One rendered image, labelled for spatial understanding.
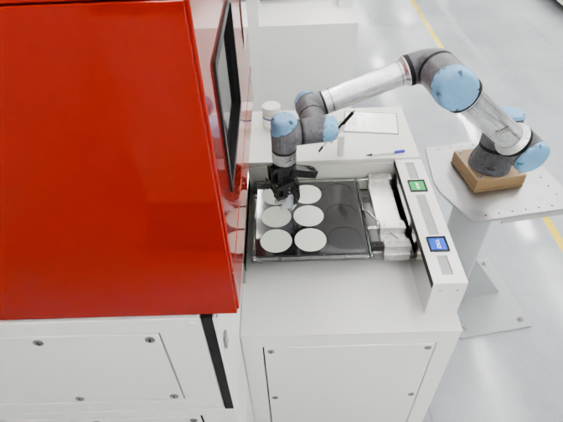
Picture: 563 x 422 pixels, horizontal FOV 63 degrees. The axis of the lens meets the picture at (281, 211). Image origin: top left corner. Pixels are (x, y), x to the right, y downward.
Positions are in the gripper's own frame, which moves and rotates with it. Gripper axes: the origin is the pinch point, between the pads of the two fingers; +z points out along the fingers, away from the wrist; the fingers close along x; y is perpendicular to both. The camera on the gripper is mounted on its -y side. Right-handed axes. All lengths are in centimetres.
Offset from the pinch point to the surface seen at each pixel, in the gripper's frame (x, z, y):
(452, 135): -81, 91, -192
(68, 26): 41, -86, 54
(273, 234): 6.7, 1.3, 11.2
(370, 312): 42.4, 9.3, 0.3
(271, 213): -2.4, 1.3, 6.6
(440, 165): 5, 9, -67
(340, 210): 9.6, 1.4, -13.3
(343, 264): 23.6, 9.3, -4.4
